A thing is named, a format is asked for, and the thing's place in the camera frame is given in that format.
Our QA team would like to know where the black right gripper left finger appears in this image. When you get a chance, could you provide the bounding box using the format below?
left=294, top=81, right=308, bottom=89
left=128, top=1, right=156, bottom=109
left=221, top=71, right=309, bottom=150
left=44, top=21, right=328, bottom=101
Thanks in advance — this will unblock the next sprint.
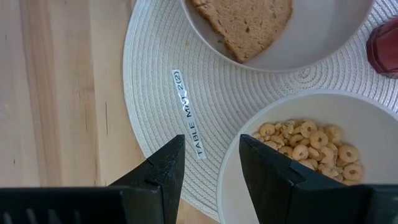
left=0, top=134, right=187, bottom=224

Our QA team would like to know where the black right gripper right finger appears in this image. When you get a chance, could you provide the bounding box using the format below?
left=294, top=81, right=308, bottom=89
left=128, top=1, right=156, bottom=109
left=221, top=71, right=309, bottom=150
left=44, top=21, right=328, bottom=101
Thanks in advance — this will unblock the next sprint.
left=238, top=134, right=398, bottom=224

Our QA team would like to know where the white ceramic bowl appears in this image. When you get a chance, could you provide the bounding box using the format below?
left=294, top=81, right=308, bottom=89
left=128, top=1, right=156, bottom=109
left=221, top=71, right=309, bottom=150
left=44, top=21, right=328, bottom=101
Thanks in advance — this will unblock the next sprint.
left=216, top=89, right=398, bottom=224

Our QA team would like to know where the white ceramic plate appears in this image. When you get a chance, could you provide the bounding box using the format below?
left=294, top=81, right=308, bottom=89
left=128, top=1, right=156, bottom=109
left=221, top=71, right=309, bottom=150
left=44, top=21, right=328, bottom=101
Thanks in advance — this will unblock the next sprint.
left=180, top=0, right=376, bottom=73

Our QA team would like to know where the pink faceted plastic tumbler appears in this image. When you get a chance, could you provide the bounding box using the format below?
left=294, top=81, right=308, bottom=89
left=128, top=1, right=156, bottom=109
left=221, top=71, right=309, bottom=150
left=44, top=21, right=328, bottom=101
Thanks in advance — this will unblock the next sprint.
left=366, top=16, right=398, bottom=80

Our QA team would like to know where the brown bread slice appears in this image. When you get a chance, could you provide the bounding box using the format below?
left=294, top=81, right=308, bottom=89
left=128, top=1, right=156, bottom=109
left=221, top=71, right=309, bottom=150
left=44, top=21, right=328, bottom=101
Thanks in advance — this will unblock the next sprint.
left=190, top=0, right=294, bottom=64

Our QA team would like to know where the cereal rings heap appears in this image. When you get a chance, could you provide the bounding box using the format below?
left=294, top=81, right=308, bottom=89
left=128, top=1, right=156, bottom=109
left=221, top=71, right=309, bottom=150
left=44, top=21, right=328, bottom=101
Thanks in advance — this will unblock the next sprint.
left=252, top=119, right=365, bottom=187

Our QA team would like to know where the white woven round placemat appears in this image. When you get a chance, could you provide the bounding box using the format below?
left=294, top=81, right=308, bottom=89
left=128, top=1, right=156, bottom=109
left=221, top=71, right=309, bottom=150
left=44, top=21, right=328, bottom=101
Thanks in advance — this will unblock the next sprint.
left=122, top=0, right=398, bottom=222

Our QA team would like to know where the white printed mat label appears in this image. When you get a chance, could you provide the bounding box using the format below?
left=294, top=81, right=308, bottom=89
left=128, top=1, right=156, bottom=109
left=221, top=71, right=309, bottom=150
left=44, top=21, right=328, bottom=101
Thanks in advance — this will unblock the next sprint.
left=171, top=68, right=207, bottom=161

